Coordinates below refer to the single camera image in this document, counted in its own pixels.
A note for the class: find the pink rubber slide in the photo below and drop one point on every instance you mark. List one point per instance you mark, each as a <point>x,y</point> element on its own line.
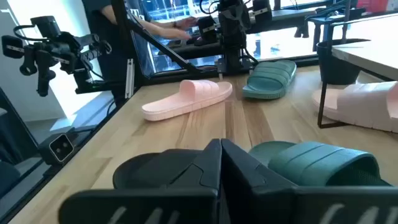
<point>357,105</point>
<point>186,99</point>

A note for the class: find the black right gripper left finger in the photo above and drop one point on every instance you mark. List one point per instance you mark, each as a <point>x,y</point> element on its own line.
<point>186,205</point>

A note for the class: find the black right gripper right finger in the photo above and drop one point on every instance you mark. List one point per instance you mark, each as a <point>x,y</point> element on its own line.
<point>280,205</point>

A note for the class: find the black depth camera box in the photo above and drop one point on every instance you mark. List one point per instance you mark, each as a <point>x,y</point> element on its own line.
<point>60,147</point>

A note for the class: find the wooden shelf with black frame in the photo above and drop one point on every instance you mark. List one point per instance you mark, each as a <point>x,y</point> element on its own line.
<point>367,56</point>

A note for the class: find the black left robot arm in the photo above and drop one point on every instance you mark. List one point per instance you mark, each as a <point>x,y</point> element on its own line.
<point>234,59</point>

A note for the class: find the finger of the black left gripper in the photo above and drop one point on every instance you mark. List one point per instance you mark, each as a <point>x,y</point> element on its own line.
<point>226,28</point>
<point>241,28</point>

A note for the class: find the person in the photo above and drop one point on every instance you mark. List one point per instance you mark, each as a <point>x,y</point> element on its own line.
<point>96,31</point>

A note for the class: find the green rubber slide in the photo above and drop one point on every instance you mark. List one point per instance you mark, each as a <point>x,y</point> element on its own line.
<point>267,81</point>
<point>311,161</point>

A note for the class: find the dark background table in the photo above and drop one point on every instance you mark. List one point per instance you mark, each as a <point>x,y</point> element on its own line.
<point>286,18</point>

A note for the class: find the black plant pot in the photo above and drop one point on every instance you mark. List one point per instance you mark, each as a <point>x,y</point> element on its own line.
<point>335,68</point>

